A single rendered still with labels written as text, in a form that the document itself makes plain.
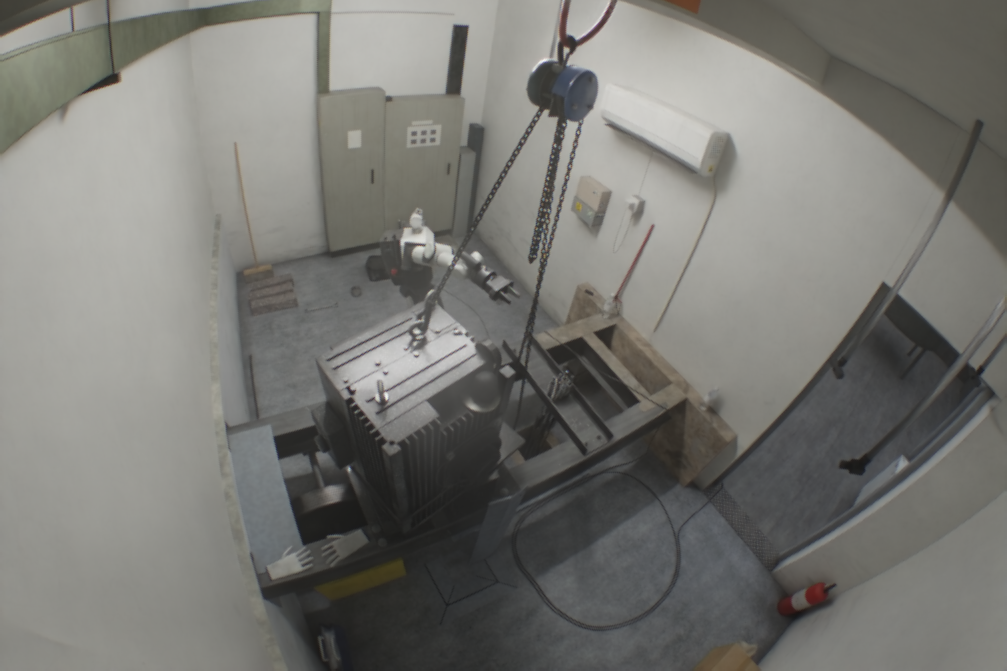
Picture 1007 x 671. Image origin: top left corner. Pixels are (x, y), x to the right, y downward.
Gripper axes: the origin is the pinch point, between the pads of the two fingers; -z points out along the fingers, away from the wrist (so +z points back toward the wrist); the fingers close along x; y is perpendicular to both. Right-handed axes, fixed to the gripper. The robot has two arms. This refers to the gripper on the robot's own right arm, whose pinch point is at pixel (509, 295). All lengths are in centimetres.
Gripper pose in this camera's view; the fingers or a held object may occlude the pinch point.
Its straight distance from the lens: 165.0
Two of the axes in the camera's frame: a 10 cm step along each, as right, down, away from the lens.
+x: -6.7, 4.2, -6.1
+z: -7.3, -5.3, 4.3
